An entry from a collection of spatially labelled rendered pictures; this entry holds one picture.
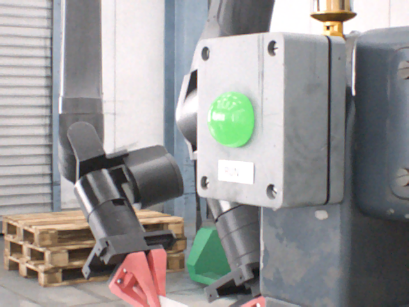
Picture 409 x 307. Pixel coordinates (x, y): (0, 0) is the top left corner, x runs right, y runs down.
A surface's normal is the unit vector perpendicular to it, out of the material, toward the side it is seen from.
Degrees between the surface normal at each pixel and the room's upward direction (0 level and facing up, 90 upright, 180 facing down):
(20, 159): 91
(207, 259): 75
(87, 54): 53
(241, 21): 66
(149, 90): 90
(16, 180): 87
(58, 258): 89
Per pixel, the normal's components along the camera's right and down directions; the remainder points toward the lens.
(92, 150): 0.14, -0.56
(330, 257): -0.81, 0.03
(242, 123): 0.23, 0.15
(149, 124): 0.58, 0.04
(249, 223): -0.11, -0.31
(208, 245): 0.57, -0.21
